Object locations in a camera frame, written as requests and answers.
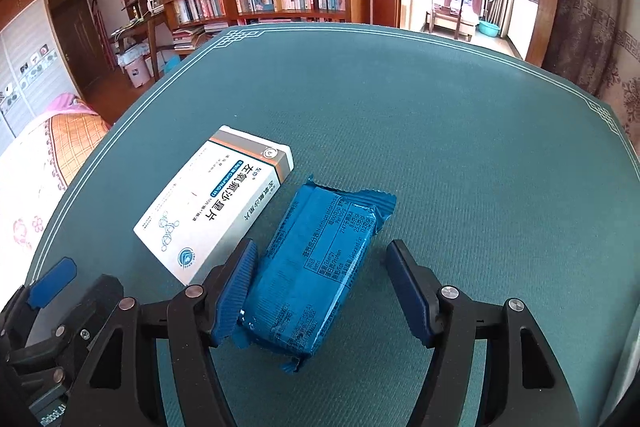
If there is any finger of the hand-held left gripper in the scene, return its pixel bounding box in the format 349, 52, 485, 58
0, 257, 77, 354
7, 274, 124, 389

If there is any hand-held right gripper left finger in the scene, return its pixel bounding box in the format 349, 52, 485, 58
60, 237, 261, 427

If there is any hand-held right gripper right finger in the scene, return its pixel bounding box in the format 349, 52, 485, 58
385, 239, 583, 427

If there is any dark blue biscuit packet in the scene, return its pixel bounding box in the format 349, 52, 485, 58
236, 175, 397, 373

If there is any white medicine box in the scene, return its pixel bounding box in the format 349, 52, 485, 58
133, 125, 295, 286

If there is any bed with plaid quilt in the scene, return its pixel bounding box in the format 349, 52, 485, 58
0, 93, 114, 308

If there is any teal table mat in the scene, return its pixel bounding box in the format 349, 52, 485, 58
22, 23, 640, 427

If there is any white sliding wardrobe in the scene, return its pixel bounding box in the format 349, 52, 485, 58
0, 2, 77, 154

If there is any pink waste bin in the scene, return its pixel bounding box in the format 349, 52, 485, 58
122, 54, 154, 89

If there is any dark wooden room door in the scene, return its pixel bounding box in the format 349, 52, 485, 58
46, 0, 119, 98

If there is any pile of books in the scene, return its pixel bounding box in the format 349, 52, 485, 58
171, 24, 232, 54

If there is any wooden chair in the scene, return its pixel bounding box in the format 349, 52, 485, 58
426, 0, 477, 44

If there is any small wooden shelf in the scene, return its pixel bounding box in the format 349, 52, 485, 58
114, 0, 168, 84

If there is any patterned curtain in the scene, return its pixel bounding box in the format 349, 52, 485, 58
542, 0, 640, 138

